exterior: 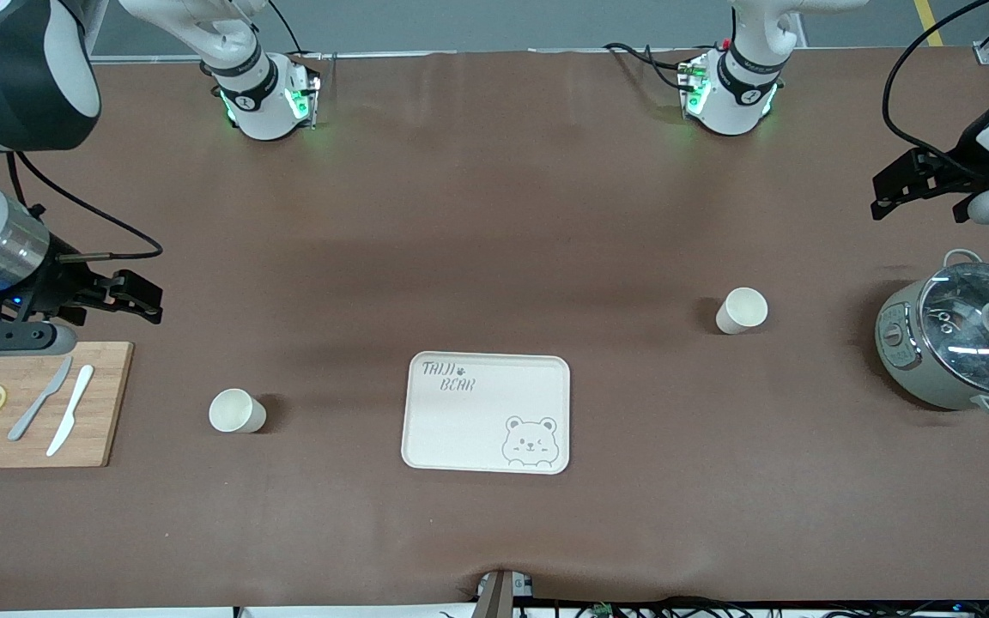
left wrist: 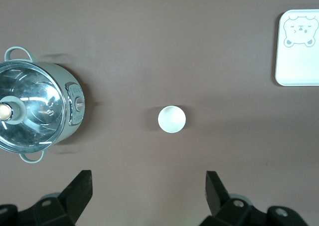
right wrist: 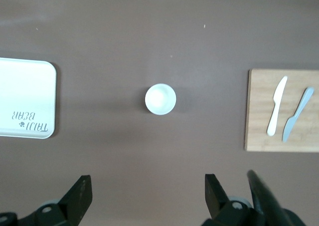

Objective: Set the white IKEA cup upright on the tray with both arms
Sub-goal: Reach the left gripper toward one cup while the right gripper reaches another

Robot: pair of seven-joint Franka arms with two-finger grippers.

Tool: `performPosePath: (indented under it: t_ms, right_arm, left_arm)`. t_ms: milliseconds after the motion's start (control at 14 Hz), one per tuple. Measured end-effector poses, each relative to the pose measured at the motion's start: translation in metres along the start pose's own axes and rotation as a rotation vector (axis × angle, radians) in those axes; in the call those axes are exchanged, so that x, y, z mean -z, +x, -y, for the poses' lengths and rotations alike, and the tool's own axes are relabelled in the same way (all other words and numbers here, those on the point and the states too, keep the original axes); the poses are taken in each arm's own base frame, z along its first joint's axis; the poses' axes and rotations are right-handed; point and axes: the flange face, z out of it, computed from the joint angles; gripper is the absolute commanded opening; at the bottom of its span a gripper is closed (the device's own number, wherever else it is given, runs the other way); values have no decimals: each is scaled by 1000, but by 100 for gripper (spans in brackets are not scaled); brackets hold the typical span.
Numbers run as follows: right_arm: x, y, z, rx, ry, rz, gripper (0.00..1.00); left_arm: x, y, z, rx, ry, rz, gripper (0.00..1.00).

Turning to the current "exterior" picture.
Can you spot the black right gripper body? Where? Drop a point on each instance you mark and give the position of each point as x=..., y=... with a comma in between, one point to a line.
x=57, y=288

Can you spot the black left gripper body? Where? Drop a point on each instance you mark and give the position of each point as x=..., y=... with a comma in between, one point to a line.
x=961, y=172

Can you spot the white IKEA cup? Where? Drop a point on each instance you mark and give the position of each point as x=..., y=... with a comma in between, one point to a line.
x=742, y=310
x=233, y=410

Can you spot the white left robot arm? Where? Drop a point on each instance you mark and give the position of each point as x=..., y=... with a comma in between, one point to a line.
x=739, y=86

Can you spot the cream bear print tray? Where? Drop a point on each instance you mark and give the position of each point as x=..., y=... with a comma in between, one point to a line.
x=469, y=421

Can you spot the wooden cutting board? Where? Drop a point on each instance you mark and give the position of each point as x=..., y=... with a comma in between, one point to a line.
x=108, y=403

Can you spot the grey plastic knife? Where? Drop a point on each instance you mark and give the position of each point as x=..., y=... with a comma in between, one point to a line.
x=39, y=399

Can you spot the white plastic knife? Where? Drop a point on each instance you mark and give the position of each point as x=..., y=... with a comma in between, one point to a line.
x=72, y=412

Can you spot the glass pot lid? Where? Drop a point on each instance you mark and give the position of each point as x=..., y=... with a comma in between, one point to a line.
x=967, y=326

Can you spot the grey-green cooking pot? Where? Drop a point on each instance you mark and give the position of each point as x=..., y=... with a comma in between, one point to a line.
x=907, y=360

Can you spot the brown table mat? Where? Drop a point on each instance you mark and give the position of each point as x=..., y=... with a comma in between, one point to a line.
x=494, y=215

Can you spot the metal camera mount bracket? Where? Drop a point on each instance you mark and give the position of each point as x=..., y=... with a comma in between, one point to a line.
x=494, y=596

